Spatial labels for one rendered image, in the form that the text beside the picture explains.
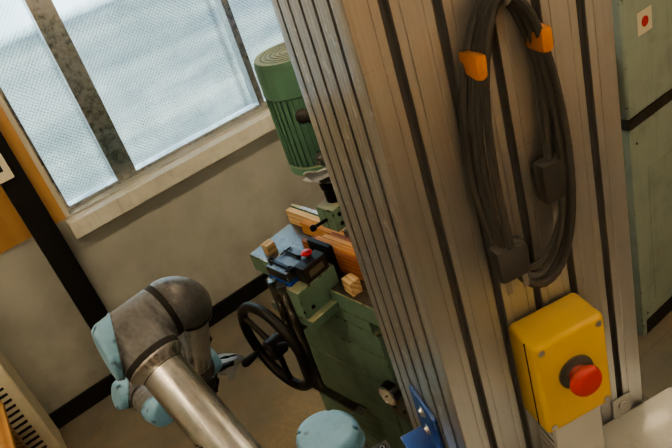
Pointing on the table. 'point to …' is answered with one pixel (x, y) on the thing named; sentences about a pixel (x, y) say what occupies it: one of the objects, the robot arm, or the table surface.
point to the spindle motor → (282, 113)
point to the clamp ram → (324, 251)
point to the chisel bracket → (331, 215)
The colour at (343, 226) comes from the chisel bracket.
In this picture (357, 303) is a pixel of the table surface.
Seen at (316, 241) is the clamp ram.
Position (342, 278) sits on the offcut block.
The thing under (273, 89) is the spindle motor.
